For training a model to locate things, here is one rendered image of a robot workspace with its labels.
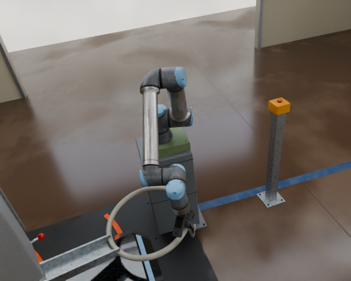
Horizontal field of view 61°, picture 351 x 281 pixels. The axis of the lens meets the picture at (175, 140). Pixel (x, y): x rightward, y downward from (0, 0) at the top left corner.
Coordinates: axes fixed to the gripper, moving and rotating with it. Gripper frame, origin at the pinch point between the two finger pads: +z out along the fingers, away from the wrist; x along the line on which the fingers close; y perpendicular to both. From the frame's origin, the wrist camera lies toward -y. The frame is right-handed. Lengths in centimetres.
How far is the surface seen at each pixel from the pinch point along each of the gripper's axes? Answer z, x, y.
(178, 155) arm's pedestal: 10, 37, 71
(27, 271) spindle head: -38, 42, -54
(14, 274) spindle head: -41, 44, -57
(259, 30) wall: 92, 66, 544
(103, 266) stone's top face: 3.4, 39.3, -27.8
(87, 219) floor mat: 85, 142, 40
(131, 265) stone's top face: 4.8, 25.5, -22.1
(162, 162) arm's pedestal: 11, 47, 62
